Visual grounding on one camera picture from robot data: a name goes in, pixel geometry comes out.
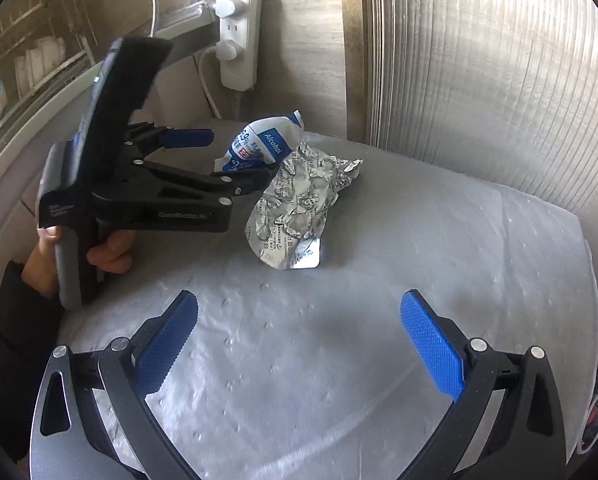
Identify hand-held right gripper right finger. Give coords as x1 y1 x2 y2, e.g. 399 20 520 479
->
400 288 566 480

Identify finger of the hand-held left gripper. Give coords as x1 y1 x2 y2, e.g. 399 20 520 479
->
122 121 216 162
134 157 275 208

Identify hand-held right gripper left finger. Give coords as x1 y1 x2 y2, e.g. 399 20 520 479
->
29 289 200 480

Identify blue white wipes packet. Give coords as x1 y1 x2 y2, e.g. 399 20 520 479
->
214 109 306 174

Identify person's left forearm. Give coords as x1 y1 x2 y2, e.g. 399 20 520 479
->
0 259 66 463

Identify person's left hand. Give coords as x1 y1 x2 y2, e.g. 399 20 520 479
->
22 225 134 296

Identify silver foil blister pack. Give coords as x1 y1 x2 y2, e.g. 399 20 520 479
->
244 141 365 272

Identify white power strip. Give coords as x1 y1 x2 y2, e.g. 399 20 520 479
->
219 0 264 92

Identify white plug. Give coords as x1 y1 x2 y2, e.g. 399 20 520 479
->
210 0 246 19
213 40 243 62

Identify grey table cloth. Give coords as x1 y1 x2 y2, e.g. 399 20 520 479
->
59 115 598 480

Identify white dishes in rack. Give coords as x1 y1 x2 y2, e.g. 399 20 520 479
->
13 35 82 103

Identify ribbed translucent panel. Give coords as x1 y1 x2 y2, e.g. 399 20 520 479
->
358 0 598 226

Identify white plug cable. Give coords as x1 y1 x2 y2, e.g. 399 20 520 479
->
196 49 223 117

